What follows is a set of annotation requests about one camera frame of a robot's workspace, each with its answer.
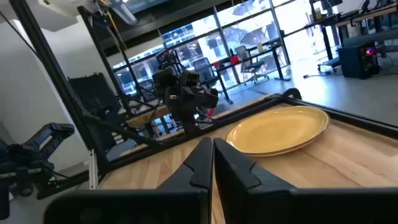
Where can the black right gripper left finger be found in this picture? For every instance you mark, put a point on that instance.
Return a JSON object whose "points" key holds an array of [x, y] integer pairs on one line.
{"points": [[186, 202]]}

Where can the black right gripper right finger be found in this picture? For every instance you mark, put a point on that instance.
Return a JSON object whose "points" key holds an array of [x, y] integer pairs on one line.
{"points": [[248, 199]]}

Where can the yellow ceramic plate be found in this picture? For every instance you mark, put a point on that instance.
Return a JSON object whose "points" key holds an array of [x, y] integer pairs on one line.
{"points": [[276, 130]]}

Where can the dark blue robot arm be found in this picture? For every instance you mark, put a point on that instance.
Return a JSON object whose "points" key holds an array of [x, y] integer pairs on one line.
{"points": [[34, 149]]}

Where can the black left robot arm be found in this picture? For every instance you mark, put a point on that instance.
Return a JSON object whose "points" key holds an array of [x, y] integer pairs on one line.
{"points": [[186, 99]]}

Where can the wooden side table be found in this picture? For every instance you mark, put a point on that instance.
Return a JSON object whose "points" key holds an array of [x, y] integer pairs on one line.
{"points": [[146, 116]]}

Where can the grey mesh office chair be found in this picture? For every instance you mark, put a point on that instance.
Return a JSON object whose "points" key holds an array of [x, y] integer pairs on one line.
{"points": [[248, 63], [205, 73]]}

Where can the red box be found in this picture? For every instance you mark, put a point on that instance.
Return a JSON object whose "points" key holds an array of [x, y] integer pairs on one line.
{"points": [[234, 59]]}

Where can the black office desk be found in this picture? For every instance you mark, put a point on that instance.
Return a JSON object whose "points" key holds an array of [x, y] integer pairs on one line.
{"points": [[276, 59]]}

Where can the black computer tower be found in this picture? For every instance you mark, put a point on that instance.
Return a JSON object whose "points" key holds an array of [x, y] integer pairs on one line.
{"points": [[354, 60]]}

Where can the wooden top desk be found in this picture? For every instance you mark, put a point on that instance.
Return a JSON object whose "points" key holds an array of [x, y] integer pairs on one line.
{"points": [[367, 14]]}

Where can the silver aluminium bracket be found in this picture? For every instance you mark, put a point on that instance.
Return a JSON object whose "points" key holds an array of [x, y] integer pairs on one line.
{"points": [[93, 169]]}

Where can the black aluminium table frame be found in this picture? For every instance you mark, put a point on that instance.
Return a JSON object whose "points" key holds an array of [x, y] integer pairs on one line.
{"points": [[56, 77]]}

